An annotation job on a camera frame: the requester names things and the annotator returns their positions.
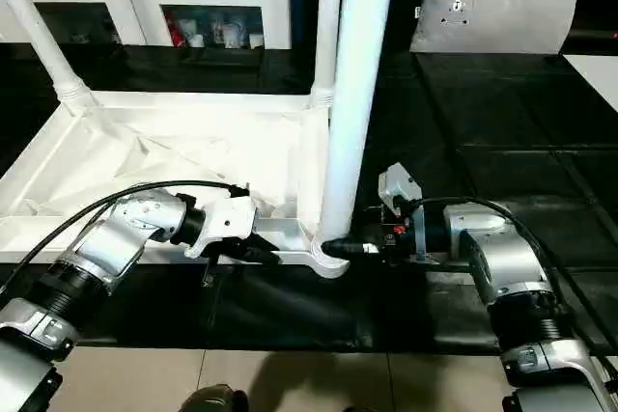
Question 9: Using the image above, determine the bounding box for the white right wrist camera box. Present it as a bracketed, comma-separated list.
[377, 163, 428, 261]

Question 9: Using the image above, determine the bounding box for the grey cushion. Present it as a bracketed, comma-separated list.
[409, 0, 581, 55]

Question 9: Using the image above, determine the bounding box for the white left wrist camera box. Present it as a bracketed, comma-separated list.
[183, 190, 260, 262]

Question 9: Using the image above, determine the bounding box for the white plastic table top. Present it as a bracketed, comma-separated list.
[0, 89, 351, 280]

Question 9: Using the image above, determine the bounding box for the black work mat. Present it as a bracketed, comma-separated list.
[0, 41, 618, 355]

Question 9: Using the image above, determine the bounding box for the white plastic table leg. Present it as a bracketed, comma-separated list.
[309, 0, 346, 110]
[319, 0, 401, 245]
[0, 0, 98, 110]

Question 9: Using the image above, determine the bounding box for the white sheet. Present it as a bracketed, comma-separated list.
[564, 53, 618, 110]

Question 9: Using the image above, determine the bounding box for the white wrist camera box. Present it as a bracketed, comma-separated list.
[183, 190, 260, 262]
[377, 163, 428, 261]

